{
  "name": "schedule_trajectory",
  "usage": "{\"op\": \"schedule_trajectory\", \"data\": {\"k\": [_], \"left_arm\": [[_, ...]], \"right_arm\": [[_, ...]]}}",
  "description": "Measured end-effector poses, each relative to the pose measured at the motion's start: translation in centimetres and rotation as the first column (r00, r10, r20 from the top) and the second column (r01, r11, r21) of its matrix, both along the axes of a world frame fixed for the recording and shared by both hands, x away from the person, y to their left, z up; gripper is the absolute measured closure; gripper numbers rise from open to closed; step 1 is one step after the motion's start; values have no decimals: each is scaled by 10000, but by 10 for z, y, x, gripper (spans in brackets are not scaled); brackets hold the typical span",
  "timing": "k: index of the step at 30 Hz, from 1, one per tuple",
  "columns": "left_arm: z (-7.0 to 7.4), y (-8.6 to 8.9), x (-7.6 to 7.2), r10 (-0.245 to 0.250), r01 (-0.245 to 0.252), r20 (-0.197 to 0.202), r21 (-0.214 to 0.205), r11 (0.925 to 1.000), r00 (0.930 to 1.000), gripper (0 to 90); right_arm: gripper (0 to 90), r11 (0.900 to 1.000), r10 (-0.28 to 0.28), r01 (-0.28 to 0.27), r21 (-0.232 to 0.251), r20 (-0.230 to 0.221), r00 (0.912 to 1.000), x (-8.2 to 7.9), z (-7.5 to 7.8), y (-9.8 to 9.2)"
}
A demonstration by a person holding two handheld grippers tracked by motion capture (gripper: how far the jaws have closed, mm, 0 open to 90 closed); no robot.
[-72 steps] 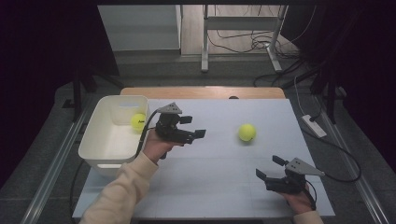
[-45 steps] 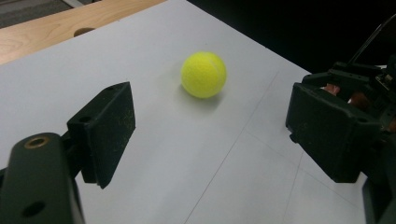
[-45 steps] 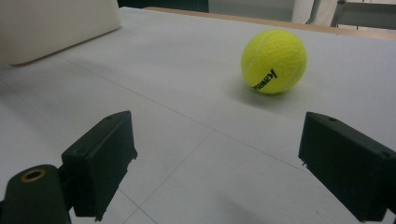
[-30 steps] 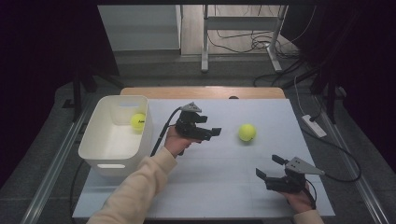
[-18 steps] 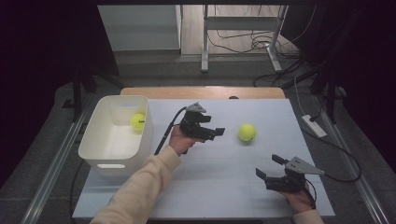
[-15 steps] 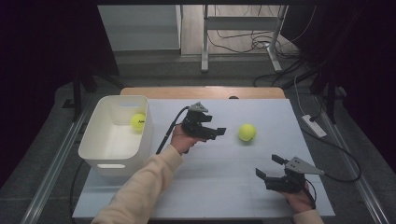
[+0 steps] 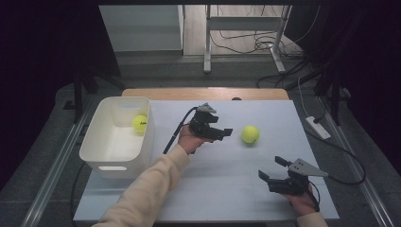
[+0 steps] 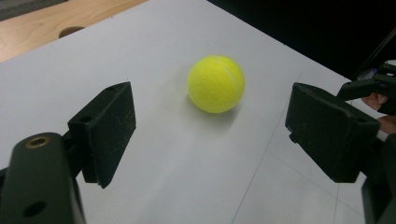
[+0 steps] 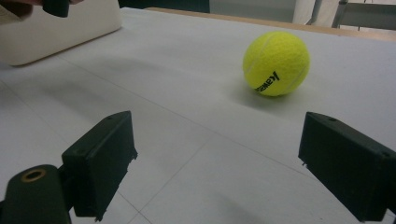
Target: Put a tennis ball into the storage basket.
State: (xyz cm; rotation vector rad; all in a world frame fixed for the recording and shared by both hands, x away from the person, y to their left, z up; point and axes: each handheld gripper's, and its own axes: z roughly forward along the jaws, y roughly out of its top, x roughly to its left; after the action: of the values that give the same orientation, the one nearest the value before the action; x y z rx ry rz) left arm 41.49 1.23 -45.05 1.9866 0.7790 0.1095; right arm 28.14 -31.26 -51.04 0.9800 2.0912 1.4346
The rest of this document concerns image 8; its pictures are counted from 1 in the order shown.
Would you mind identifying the yellow tennis ball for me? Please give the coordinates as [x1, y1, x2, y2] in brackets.
[187, 54, 247, 114]

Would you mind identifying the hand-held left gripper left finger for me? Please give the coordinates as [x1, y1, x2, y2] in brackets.
[67, 81, 137, 189]

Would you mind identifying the wooden workbench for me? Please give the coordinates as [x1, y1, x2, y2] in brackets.
[0, 0, 148, 63]

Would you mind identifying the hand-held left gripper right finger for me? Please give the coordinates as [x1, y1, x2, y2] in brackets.
[284, 82, 381, 184]

